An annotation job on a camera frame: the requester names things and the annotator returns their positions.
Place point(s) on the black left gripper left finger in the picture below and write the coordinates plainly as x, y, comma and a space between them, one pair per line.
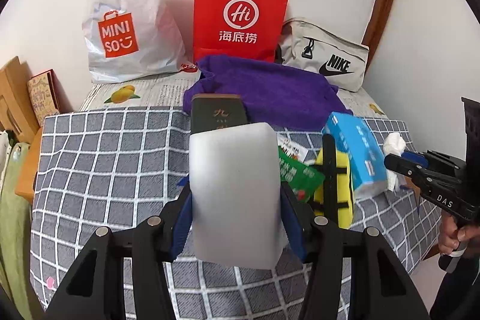
157, 240

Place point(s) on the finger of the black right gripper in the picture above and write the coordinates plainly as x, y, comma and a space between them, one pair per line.
406, 168
416, 158

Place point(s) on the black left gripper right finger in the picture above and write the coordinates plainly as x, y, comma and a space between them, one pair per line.
318, 242

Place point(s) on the white tissue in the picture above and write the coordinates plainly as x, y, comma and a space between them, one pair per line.
393, 144

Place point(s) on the white foam sponge block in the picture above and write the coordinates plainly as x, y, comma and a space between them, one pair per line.
235, 186

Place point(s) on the right hand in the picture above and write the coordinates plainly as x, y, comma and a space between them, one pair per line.
450, 236

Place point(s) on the blue tissue pack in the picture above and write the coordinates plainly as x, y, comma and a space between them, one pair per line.
366, 159

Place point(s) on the green fruit flyer packet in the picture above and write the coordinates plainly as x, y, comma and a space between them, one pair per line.
303, 180

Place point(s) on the purple fleece towel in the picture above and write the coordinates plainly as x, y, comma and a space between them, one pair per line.
277, 94

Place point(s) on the dark green tea tin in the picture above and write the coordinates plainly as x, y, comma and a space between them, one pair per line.
211, 112

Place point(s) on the newspaper print pillow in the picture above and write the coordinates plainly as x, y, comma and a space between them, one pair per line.
169, 91

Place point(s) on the grey Nike bag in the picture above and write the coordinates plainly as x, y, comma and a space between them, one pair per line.
309, 47

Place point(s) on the wooden headboard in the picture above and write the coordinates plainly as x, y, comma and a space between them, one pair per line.
17, 116

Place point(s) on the white Miniso plastic bag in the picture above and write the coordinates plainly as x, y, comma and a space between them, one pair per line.
131, 39

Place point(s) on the red Haidilao paper bag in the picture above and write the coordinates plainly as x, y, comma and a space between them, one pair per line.
244, 28

